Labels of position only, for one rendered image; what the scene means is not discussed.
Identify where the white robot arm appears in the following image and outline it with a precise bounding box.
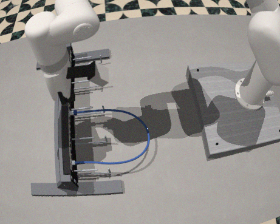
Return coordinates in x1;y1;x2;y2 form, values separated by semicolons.
24;0;280;110

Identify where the white cable plug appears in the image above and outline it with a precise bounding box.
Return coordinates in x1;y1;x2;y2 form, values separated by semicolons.
69;110;77;115

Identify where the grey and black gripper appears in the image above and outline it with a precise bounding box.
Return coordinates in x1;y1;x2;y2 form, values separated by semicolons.
42;60;75;105

